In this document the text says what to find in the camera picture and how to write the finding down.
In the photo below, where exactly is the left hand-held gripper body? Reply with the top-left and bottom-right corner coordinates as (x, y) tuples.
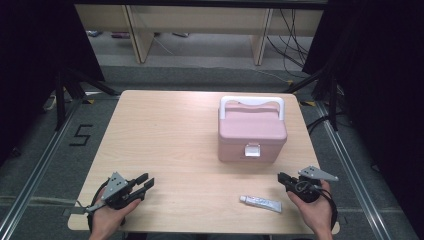
(100, 171), (144, 211)

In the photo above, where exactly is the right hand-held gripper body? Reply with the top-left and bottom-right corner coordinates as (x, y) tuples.
(291, 165), (339, 204)

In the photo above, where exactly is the white ointment tube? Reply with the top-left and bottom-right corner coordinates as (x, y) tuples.
(239, 195), (283, 214)

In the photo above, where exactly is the pink box with white handle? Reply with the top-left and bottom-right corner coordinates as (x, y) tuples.
(217, 95), (288, 164)

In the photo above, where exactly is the person's right hand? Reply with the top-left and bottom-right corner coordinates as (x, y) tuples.
(287, 180), (335, 233)

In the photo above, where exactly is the person's left hand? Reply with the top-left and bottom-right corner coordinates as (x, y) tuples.
(89, 198), (143, 236)

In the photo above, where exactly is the black tape strip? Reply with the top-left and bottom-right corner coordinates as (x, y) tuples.
(62, 206), (88, 217)

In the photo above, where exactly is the black curtain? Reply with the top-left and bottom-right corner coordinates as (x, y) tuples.
(0, 0), (106, 168)
(301, 0), (424, 231)

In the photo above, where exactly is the light wooden desk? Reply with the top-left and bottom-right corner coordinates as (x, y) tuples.
(73, 3), (324, 66)

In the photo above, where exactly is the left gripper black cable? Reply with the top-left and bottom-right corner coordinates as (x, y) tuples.
(87, 179), (111, 234)

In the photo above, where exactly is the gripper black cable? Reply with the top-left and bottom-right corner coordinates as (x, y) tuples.
(318, 186), (339, 232)
(87, 179), (111, 234)

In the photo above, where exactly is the grey cable plug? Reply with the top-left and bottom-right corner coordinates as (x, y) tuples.
(75, 199), (105, 215)

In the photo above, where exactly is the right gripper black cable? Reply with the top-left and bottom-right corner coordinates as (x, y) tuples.
(318, 186), (339, 232)

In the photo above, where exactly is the metal floor rail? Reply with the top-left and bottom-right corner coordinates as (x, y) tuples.
(0, 98), (84, 240)
(314, 99), (392, 240)

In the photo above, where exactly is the black floor cable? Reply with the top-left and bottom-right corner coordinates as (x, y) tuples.
(306, 113), (351, 135)

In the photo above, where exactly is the bundle of black cables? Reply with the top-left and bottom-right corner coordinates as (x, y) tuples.
(266, 8), (310, 80)

